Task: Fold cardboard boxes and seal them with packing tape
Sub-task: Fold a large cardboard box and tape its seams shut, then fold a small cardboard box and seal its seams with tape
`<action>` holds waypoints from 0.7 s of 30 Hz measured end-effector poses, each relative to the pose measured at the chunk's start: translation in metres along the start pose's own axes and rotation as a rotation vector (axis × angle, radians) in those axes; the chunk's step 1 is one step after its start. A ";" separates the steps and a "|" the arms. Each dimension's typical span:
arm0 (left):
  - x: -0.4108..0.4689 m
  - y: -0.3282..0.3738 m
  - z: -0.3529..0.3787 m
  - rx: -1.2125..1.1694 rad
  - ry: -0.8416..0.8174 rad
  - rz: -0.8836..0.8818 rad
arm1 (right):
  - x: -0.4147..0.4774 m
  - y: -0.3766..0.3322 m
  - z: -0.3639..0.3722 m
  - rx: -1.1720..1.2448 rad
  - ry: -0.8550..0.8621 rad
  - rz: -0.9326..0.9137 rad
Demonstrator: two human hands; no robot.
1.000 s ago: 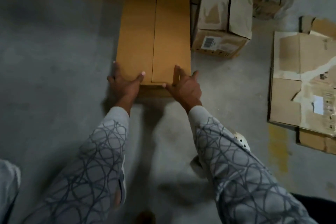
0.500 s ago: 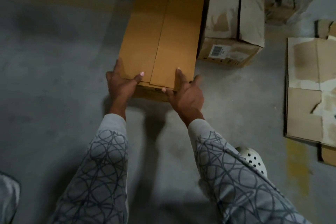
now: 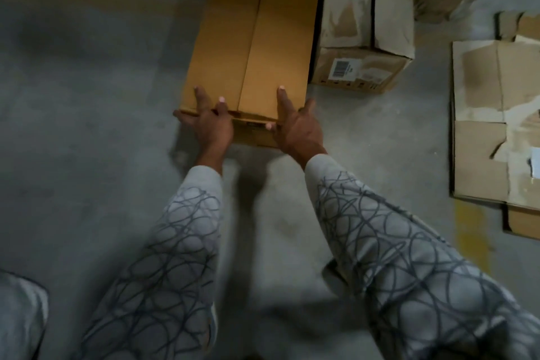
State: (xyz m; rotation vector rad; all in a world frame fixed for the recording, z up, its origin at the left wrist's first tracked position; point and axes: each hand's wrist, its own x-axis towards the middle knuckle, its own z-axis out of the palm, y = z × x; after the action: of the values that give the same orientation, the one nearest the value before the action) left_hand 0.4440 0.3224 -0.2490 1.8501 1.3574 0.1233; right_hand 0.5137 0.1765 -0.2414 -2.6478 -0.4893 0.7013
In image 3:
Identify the person's left hand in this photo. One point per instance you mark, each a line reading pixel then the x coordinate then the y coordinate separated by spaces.
pixel 211 128

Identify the person's right hand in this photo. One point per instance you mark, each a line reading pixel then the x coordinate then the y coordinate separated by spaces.
pixel 299 132

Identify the large black-label cardboard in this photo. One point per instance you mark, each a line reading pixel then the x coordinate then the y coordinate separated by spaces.
pixel 253 26

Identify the small brown cardboard box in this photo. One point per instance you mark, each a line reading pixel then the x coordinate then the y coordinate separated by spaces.
pixel 367 18

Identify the small cardboard box being taped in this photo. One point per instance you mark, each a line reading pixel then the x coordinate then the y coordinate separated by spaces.
pixel 489 119

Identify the person's right forearm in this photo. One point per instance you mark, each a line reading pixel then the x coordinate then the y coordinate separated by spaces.
pixel 405 263

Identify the person's left forearm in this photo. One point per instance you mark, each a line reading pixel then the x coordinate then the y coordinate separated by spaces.
pixel 164 279

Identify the white woven sack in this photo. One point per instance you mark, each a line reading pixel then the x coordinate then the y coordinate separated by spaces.
pixel 21 317

